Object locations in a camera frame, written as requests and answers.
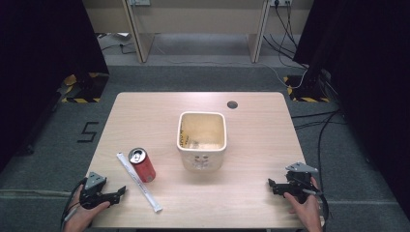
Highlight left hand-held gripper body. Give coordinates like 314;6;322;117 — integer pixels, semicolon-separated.
78;171;112;211

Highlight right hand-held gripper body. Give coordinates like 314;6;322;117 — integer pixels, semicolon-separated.
283;161;322;204

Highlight white paper-wrapped straw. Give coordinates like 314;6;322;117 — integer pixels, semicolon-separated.
116;152;163;214

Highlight red drink can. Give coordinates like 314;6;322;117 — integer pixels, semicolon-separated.
128;147;158;184

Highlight cream square bin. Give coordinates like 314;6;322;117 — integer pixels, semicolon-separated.
176;110;228;172

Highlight person's left hand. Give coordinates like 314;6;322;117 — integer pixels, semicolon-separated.
62;193;111;232

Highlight person's right hand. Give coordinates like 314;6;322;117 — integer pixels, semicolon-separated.
282;176;324;232

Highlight black stand base hazard tape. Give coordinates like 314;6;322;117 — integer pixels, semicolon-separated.
60;72;109;104
282;74;332;103

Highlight black curtain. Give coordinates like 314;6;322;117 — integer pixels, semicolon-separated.
0;0;110;173
292;0;410;221

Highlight beige wooden desk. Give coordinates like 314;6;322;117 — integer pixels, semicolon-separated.
81;0;315;64

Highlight left hand-held gripper cable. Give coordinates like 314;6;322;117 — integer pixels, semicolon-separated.
60;177;89;232

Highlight hand-held gripper cable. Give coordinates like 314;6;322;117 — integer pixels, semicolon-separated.
60;177;89;232
302;178;331;232

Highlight right hand-held gripper cable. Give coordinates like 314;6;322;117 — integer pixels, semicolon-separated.
302;178;331;232

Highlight black floor cables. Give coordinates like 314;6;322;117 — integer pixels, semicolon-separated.
290;108;348;196

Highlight thin black floor cable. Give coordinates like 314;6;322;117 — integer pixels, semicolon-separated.
101;42;137;55

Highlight black wall cables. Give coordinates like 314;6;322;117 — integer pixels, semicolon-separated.
262;0;308;71

